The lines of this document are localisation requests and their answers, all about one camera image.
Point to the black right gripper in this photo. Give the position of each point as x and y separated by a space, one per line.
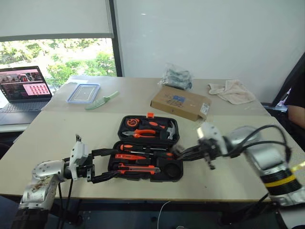
210 149

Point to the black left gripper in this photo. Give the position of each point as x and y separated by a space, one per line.
82 170

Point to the black orange utility knife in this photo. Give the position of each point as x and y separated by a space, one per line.
138 168

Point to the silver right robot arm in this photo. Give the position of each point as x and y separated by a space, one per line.
264 155

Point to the person's bare forearm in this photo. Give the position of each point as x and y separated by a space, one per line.
296 118

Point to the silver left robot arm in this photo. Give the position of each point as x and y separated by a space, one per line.
45 170

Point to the black tool case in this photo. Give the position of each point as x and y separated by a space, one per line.
145 177

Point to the orange black tape measure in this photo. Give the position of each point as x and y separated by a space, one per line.
132 122

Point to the flat brown cardboard box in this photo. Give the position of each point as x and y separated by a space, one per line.
178 103

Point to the pale green sheathed knife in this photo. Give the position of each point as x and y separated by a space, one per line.
100 102

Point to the clear container lid blue rim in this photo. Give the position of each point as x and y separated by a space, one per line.
83 93

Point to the beige crumpled towel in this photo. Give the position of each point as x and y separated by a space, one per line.
234 91

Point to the clear plastic bag dark parts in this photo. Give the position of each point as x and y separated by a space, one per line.
176 77

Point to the open laptop pink screen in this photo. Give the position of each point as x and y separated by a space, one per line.
23 83

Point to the person in black shirt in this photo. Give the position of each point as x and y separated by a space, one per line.
297 93

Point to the white roller blind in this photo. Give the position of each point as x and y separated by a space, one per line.
54 17

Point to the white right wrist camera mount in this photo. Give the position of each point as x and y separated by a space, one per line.
210 131

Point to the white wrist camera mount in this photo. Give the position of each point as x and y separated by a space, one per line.
210 131
77 152

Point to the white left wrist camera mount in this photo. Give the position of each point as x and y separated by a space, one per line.
77 152

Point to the dark window frame post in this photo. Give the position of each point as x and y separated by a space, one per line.
114 38

